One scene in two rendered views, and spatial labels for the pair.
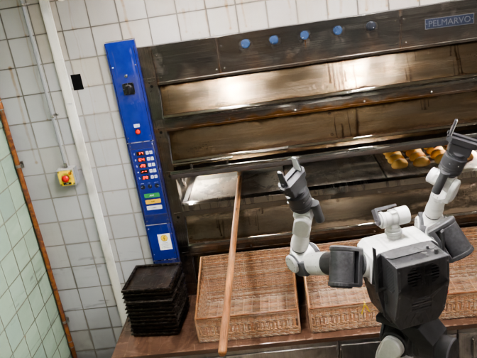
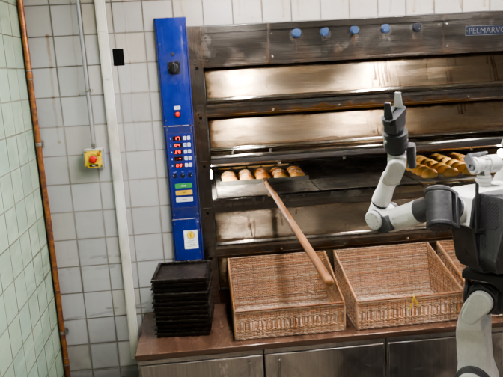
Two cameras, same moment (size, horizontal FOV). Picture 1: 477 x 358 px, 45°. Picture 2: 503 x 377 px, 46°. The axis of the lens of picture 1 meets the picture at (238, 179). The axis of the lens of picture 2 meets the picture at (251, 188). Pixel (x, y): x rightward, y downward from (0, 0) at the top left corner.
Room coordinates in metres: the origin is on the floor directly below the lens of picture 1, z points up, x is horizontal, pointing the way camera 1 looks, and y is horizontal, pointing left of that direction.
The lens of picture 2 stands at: (-0.11, 0.70, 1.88)
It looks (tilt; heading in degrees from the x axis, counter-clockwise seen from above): 11 degrees down; 350
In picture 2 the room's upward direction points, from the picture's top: 3 degrees counter-clockwise
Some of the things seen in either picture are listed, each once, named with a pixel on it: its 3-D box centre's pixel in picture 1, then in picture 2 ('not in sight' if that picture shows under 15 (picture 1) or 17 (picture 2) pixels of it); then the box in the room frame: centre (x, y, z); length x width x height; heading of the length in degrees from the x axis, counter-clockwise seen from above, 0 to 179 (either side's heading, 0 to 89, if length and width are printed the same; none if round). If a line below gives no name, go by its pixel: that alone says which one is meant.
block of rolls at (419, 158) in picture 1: (420, 145); (442, 164); (3.38, -1.16, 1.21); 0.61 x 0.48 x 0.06; 174
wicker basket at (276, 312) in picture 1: (247, 292); (283, 292); (2.79, 0.05, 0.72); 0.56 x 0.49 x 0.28; 84
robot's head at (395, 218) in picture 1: (394, 219); (485, 167); (1.90, -0.54, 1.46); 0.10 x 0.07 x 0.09; 100
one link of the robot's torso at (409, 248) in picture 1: (403, 275); (494, 223); (1.84, -0.55, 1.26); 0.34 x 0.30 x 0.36; 100
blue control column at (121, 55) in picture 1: (181, 171); (188, 188); (4.02, 0.41, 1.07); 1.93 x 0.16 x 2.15; 174
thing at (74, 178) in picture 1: (68, 175); (94, 158); (3.10, 0.95, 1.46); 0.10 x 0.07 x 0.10; 84
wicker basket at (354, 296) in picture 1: (354, 281); (394, 283); (2.72, -0.54, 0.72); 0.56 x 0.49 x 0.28; 85
